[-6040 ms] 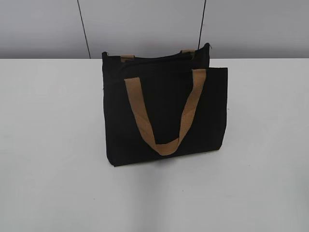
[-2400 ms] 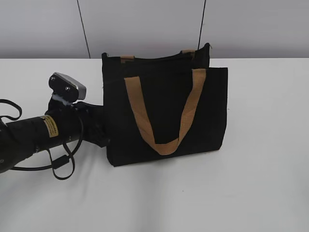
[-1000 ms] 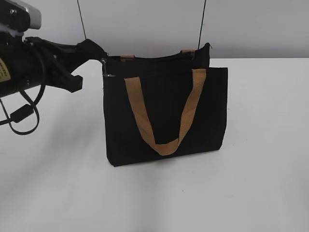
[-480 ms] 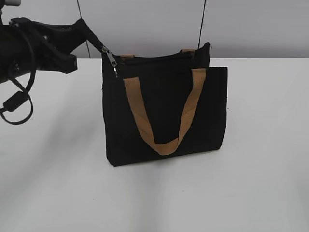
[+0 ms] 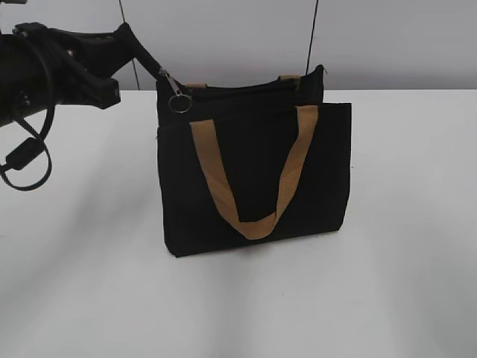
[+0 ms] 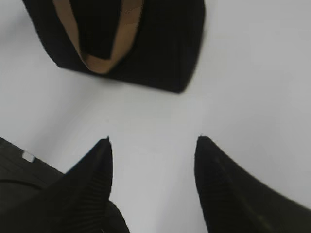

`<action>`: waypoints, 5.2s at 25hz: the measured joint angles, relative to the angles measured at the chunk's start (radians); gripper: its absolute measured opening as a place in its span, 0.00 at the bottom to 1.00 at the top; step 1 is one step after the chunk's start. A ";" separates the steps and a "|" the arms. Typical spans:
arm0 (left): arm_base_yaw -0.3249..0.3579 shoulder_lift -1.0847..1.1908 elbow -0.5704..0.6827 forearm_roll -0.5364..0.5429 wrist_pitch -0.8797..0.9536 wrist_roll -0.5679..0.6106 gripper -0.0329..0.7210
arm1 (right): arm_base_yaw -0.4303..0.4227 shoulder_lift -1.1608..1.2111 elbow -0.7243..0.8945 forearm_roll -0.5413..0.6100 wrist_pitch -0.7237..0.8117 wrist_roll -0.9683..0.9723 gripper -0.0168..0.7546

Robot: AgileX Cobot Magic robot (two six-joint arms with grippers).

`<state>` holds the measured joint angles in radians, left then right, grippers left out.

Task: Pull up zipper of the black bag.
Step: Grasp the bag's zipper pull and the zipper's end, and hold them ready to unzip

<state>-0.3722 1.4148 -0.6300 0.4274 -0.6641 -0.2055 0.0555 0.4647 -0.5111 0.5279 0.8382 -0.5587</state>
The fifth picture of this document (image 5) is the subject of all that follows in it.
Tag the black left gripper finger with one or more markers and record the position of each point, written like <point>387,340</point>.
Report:
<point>75,85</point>
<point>104,54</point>

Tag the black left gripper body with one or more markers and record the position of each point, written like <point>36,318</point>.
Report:
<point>28,57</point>

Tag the silver zipper pull with ring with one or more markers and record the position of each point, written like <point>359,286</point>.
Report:
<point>178,102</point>

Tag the black tote bag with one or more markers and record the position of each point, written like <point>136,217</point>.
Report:
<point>256,127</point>

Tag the tan front bag handle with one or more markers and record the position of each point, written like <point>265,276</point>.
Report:
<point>209,155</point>

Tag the tan bag handle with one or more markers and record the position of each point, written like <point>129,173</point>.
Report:
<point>282,78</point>
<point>209,155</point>

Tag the tan rear bag handle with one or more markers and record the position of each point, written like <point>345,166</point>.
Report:
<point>282,78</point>

